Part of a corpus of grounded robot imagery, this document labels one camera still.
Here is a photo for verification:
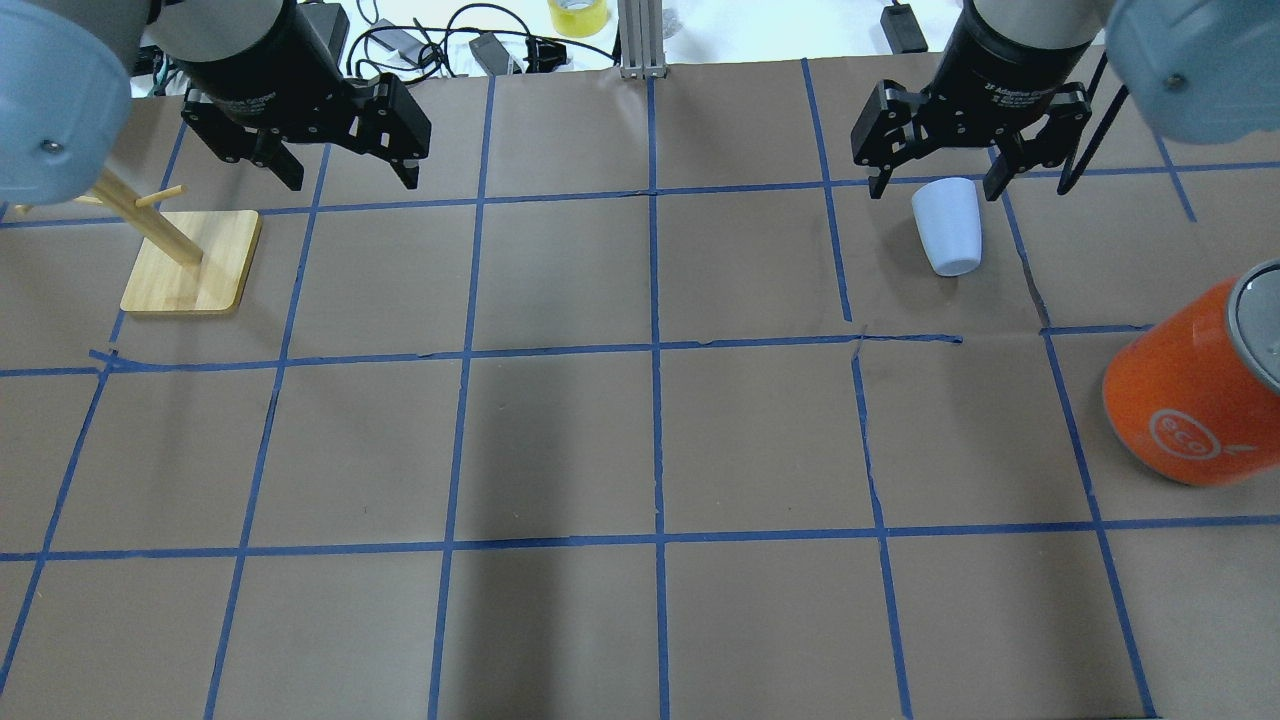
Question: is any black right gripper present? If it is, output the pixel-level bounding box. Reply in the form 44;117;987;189
851;1;1096;201

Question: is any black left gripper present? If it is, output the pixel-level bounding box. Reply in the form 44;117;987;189
177;1;433;191

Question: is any pale blue plastic cup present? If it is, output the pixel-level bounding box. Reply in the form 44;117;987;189
911;177;983;278

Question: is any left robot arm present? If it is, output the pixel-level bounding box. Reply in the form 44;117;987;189
1;1;431;205

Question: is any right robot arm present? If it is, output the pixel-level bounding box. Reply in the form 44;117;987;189
850;1;1279;201

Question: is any wooden cup holder stand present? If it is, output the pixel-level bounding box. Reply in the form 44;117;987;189
73;169;262;316

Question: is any black power adapter right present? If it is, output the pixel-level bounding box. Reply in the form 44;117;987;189
879;1;929;55

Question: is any black power adapter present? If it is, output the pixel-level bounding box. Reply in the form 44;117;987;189
879;1;929;55
468;32;524;76

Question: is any yellow tape roll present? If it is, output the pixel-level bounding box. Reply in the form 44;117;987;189
547;0;609;38

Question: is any orange bin with grey lid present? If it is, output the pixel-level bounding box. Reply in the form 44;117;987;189
1102;259;1279;487

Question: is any black cable bundle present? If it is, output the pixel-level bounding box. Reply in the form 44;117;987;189
340;3;616;81

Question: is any aluminium frame post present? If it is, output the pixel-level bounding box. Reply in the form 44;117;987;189
617;0;668;79

